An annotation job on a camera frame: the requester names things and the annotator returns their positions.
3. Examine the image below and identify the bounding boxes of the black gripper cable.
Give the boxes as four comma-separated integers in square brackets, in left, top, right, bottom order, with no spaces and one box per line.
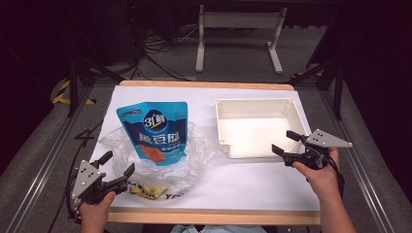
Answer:
[48,119,105,233]
[322,154,346,200]

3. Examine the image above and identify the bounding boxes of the black metal stand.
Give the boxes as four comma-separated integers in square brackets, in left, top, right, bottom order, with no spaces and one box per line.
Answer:
[65,52,126,118]
[289,57,345,121]

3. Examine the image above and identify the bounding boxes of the white plastic bin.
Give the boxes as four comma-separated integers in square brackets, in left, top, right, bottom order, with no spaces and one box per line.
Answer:
[214,97,309,160]

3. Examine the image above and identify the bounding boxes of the person's left hand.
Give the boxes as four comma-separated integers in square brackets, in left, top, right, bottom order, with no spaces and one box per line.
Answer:
[78,172,117,227]

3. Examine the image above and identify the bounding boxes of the person's right hand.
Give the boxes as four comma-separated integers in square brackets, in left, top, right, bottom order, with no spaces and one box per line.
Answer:
[292,147,341,202]

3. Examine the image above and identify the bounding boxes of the aluminium rail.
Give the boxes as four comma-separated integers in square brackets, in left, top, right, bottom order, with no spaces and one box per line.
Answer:
[4,84,95,233]
[318,87,396,233]

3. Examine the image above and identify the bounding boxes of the white metal stand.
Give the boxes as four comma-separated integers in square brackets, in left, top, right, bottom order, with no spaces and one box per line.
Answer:
[194,4,289,75]

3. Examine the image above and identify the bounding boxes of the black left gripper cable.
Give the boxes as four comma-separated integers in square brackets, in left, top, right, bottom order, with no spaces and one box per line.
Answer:
[48,119,105,233]

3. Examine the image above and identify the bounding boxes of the blue food pouch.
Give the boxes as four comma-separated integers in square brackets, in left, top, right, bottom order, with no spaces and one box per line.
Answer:
[116,101,189,167]

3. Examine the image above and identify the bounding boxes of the yellow snack packet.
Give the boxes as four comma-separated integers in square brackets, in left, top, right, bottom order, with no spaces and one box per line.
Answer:
[128,183,167,200]

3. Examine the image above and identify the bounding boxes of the clear plastic bag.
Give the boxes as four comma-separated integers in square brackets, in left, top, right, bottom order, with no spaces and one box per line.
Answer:
[98,121,217,202]

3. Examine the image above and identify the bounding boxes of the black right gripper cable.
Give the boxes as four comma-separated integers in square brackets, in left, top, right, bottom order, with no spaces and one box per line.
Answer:
[322,154,346,200]

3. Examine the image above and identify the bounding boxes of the person's light blue jeans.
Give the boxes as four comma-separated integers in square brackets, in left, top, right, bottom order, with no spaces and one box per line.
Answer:
[169,223,268,233]

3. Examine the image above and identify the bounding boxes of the tangle of black cables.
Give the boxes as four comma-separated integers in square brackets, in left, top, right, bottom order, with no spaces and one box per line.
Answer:
[128,22,199,83]

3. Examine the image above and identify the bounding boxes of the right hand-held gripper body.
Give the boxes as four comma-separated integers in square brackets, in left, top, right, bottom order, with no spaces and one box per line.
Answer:
[282,128,354,171]

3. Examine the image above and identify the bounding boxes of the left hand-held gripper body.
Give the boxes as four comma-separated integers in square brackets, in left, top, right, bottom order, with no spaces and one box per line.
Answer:
[70,159,113,206]

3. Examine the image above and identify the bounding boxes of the yellow black hazard tape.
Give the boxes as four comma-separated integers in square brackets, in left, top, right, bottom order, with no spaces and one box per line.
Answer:
[51,80,97,106]

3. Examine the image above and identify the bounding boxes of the white paper sheet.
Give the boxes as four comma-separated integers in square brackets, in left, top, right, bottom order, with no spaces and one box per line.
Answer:
[89,84,322,213]

